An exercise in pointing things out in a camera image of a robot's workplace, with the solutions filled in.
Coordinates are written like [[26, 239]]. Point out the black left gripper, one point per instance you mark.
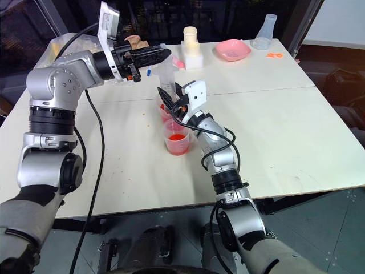
[[124, 61]]

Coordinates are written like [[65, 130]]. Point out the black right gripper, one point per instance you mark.
[[180, 108]]

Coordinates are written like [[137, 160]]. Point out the clear plastic measuring jug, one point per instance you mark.
[[166, 80]]

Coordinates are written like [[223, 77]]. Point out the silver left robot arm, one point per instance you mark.
[[51, 82]]

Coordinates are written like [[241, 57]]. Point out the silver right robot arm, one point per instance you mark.
[[225, 160]]

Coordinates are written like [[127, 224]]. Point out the clear cup with red liquid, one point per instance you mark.
[[162, 110], [177, 145]]

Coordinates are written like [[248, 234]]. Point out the small blue cap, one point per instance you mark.
[[148, 72]]

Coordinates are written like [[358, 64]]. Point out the pink plastic piece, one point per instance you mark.
[[178, 62]]

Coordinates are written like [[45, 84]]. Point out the cream plastic bottle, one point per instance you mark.
[[190, 35], [194, 57]]

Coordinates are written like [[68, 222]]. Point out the pink square bowl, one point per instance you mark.
[[232, 50]]

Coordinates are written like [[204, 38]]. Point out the clear plastic bag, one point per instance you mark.
[[64, 42]]

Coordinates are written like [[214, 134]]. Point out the clear conical flask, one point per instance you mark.
[[263, 37]]

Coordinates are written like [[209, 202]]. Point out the orange number mark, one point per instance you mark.
[[274, 55]]

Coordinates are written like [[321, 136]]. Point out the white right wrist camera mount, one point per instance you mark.
[[195, 95]]

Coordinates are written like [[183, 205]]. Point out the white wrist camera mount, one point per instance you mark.
[[107, 34], [195, 95]]

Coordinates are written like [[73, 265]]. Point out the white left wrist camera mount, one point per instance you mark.
[[107, 34]]

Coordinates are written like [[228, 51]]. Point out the dark window frame post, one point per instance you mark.
[[302, 20]]

